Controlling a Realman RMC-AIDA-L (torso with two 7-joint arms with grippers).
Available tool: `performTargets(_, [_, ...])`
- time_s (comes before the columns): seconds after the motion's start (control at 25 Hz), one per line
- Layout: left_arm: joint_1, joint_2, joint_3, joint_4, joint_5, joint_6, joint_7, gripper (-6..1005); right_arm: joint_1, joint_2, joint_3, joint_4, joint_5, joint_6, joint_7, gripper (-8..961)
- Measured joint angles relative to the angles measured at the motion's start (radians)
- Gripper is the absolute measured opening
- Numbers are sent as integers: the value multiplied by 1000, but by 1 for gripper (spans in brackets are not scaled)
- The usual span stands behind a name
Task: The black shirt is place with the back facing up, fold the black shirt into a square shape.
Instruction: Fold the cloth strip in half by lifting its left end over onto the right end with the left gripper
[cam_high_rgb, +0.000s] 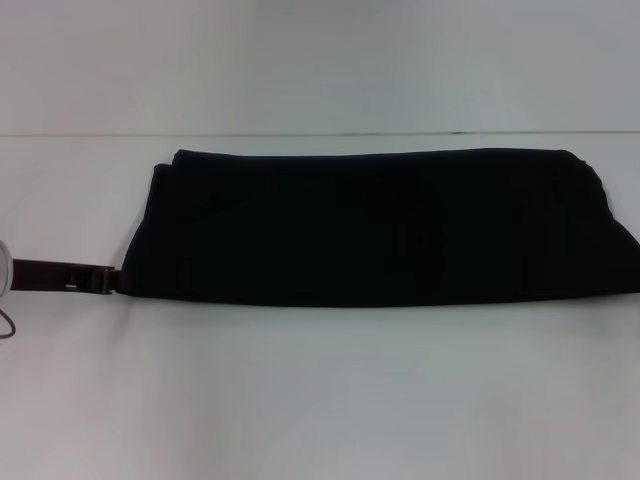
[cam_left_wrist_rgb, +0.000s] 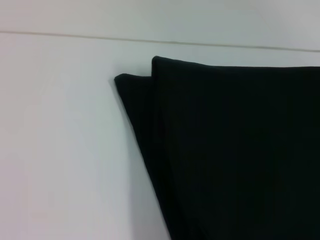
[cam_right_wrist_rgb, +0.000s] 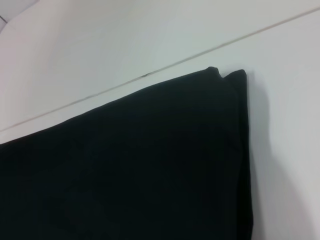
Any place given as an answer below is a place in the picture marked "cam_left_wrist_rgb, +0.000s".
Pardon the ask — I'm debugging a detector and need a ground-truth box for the black shirt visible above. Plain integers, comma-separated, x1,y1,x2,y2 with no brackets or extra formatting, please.
113,55,320,240

